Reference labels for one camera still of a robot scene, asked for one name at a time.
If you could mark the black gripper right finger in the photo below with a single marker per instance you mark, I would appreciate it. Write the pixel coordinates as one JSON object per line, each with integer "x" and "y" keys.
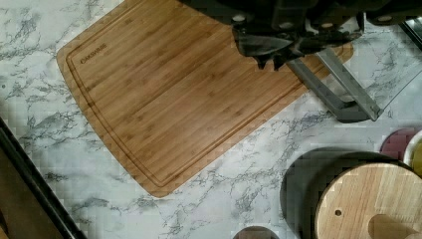
{"x": 308, "y": 45}

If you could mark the bamboo cutting board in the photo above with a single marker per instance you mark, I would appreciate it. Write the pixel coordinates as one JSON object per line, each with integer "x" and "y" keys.
{"x": 167, "y": 91}

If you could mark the brown round object bottom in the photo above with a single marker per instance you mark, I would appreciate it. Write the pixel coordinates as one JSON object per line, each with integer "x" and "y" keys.
{"x": 255, "y": 232}

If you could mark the dark round pot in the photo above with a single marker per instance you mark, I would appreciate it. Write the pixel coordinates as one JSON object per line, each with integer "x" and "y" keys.
{"x": 308, "y": 177}

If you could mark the white bowl with yellow contents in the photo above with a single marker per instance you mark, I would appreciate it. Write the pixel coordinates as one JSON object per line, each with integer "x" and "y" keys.
{"x": 413, "y": 153}

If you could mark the round wooden lid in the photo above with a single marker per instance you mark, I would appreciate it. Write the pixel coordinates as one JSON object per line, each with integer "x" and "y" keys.
{"x": 371, "y": 201}

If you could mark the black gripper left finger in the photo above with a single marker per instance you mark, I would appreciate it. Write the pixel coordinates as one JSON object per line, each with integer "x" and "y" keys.
{"x": 261, "y": 48}

